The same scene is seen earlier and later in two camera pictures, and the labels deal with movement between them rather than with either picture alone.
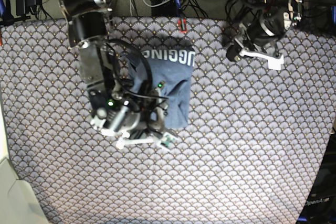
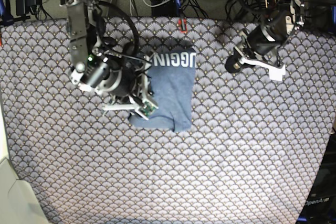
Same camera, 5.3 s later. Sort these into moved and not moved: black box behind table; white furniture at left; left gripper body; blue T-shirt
Moved: left gripper body
Not moved: black box behind table; blue T-shirt; white furniture at left
